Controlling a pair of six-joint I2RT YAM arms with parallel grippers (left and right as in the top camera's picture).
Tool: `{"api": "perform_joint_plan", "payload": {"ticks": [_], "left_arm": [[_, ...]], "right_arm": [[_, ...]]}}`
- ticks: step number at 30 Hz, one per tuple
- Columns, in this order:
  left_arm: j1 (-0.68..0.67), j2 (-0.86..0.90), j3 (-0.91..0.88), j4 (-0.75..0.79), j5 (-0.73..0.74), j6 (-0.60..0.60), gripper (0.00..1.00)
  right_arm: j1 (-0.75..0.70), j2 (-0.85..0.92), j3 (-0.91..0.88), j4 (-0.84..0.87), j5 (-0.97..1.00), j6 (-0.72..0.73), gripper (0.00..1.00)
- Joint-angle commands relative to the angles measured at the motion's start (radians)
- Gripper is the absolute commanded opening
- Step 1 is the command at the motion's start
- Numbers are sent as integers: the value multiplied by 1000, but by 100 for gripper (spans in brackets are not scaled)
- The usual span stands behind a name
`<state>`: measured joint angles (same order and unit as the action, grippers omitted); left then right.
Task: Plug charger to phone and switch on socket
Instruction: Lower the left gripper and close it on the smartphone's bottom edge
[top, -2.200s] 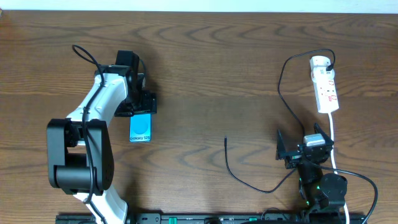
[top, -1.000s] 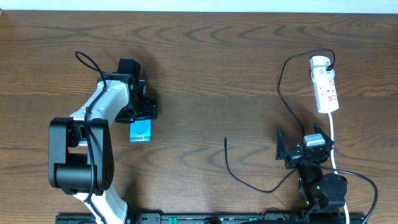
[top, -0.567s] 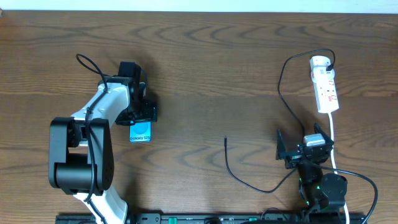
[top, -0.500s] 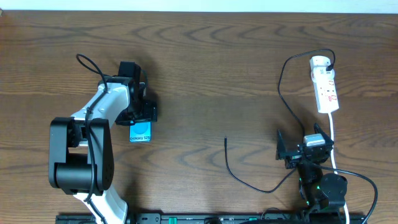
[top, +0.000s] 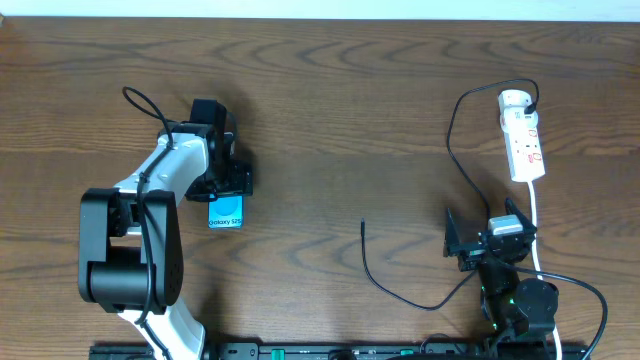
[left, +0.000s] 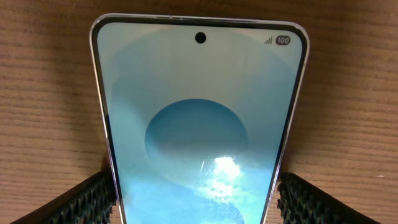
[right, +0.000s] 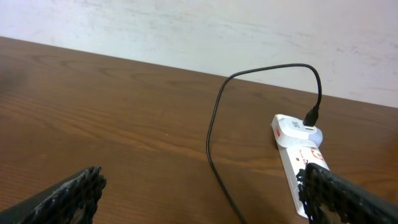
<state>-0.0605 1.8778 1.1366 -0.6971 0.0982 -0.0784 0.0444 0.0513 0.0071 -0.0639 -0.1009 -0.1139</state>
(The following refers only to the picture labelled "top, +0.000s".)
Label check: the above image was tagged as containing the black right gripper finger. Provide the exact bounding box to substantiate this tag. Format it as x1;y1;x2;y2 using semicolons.
443;209;481;257
504;198;537;235

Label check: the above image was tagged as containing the blue screen smartphone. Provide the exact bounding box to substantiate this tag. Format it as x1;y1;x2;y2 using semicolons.
208;196;244;230

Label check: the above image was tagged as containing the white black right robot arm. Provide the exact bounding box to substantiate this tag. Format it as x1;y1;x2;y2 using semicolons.
443;199;559;339

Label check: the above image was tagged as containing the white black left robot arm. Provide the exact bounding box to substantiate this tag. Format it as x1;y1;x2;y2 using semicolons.
78;125;253;359

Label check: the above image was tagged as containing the white charger adapter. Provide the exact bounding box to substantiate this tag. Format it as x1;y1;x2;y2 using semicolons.
500;106;539;133

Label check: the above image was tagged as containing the white power strip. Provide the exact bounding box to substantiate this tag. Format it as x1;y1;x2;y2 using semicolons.
498;89;545;183

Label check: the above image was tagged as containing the white power strip cord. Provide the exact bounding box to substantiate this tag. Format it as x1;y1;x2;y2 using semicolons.
527;180;563;360

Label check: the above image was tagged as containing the black charging cable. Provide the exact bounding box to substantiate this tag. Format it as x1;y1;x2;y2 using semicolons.
360;78;541;312

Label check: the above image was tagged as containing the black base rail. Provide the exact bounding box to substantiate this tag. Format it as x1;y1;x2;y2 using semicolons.
87;338;587;360

